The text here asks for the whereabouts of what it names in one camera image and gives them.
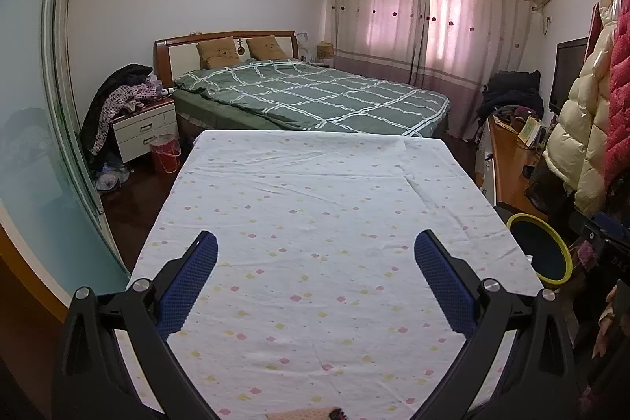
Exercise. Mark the brown bear pillow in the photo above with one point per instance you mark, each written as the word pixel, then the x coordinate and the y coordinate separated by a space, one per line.
pixel 266 47
pixel 219 53

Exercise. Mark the red dotted puffer jacket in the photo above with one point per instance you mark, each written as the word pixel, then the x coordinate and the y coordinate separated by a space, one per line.
pixel 620 115

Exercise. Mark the wooden bed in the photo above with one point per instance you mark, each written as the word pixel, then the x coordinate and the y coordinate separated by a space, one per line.
pixel 179 53

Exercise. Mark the woven basket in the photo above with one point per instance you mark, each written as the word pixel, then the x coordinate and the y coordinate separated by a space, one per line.
pixel 325 50

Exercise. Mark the white nightstand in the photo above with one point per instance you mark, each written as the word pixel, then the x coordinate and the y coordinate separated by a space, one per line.
pixel 145 132

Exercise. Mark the pink sheer curtain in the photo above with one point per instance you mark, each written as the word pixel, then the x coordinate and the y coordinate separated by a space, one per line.
pixel 393 16

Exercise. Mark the green checked duvet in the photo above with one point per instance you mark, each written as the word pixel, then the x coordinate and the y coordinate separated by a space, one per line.
pixel 320 97

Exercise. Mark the red plastic bucket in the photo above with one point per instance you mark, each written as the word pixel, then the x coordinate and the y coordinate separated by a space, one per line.
pixel 165 157

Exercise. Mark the cream puffer jacket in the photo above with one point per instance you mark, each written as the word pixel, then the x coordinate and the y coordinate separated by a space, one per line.
pixel 576 134

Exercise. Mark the white spotted tablecloth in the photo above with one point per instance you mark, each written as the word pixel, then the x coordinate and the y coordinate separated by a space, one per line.
pixel 320 223

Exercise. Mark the patterned purple garment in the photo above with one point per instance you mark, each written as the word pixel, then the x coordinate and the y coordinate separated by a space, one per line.
pixel 123 97

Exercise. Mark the dark clothes pile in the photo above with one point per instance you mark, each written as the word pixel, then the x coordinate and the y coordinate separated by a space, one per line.
pixel 512 93

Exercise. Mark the black television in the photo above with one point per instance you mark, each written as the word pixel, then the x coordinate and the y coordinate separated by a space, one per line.
pixel 568 73

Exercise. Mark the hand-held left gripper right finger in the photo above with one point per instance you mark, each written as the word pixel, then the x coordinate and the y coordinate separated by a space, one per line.
pixel 445 282

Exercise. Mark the crumpled plastic bag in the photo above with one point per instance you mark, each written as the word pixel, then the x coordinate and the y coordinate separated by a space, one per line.
pixel 110 179

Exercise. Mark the pile of clothes on cabinet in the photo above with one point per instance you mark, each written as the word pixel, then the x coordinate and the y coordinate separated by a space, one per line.
pixel 96 115

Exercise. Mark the glass sliding wardrobe door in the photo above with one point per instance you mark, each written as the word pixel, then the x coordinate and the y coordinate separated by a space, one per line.
pixel 29 129

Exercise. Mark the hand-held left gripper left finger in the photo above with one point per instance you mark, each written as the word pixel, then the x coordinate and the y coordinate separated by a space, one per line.
pixel 187 282

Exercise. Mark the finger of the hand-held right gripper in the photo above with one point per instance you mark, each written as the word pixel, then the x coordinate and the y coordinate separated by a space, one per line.
pixel 590 234
pixel 605 219

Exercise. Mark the wooden sideboard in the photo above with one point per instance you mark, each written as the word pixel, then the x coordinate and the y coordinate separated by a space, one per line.
pixel 509 174

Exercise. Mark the yellow rimmed trash bin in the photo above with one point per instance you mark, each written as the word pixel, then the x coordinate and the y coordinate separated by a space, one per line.
pixel 536 248

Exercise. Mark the dark cloth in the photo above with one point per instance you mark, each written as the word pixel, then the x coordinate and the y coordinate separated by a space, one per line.
pixel 549 188

